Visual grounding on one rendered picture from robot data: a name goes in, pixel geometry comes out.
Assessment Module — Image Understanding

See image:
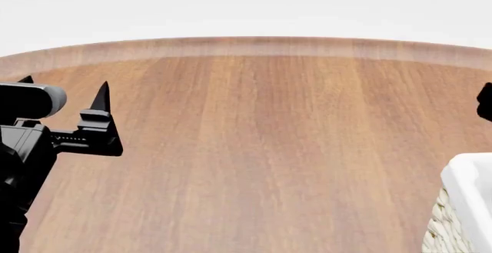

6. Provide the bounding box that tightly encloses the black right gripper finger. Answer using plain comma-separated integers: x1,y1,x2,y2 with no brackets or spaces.
476,82,492,123

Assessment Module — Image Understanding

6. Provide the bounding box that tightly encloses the woven wicker basket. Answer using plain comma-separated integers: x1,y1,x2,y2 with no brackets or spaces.
421,186,477,253

